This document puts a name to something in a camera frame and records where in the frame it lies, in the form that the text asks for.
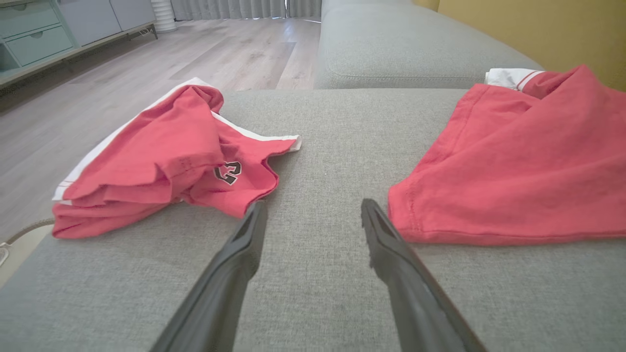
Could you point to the grey sofa seat cushion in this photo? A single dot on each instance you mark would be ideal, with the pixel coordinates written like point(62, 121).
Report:
point(401, 44)

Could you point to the cream perforated laundry basket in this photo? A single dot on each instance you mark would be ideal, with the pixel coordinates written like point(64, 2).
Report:
point(14, 254)

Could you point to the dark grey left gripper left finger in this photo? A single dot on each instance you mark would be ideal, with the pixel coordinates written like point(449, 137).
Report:
point(230, 278)

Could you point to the grey sofa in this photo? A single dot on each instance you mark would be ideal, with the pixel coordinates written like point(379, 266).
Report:
point(318, 146)

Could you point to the red Bulls jersey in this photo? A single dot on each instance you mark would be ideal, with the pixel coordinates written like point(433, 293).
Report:
point(513, 161)

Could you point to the yellow sofa back cushion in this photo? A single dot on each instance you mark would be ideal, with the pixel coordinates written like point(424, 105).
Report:
point(425, 4)
point(538, 34)

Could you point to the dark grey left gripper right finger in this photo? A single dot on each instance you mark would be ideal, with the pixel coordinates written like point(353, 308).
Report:
point(411, 293)

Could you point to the white ribbed cylinder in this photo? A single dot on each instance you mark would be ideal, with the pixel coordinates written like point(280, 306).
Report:
point(163, 14)

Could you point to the red shorts with white stripe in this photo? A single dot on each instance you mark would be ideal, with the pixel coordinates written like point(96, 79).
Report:
point(146, 146)

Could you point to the cabinet with pale green drawers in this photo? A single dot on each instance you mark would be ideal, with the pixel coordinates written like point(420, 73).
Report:
point(58, 29)

